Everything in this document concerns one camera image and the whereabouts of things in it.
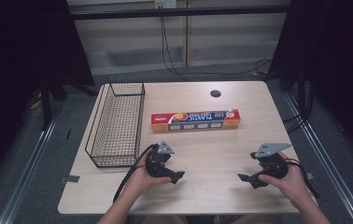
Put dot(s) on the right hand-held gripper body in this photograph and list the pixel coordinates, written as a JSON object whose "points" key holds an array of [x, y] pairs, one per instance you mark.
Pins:
{"points": [[272, 161]]}

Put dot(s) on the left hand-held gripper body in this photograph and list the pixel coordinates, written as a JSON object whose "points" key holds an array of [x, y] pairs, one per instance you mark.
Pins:
{"points": [[156, 163]]}

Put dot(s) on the long plastic wrap box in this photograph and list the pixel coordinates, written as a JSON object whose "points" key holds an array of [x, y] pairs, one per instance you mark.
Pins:
{"points": [[195, 119]]}

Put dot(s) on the person's left hand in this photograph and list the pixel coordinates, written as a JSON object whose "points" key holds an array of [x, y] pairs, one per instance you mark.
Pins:
{"points": [[143, 180]]}

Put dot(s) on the person's right hand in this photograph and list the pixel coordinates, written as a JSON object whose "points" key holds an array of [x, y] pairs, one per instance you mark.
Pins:
{"points": [[286, 183]]}

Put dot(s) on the small grey tape piece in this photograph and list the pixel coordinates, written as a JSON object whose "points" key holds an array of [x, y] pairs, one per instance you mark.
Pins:
{"points": [[310, 176]]}

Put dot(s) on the grey tape strip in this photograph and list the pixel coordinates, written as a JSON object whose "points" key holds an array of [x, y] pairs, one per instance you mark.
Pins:
{"points": [[70, 179]]}

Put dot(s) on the black curtain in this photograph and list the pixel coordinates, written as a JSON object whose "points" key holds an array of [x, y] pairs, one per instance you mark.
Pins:
{"points": [[336, 62], [16, 62]]}

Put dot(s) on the black metal stand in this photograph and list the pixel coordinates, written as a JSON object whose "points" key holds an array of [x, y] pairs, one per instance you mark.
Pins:
{"points": [[45, 102]]}

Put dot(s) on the black horizontal bar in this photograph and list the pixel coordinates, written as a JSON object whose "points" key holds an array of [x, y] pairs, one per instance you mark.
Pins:
{"points": [[180, 12]]}

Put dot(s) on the metal floor rail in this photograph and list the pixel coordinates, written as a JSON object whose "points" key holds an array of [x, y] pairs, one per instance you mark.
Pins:
{"points": [[327, 161], [25, 174]]}

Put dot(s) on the white wall outlet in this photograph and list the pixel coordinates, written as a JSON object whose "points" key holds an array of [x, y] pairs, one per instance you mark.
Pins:
{"points": [[165, 3]]}

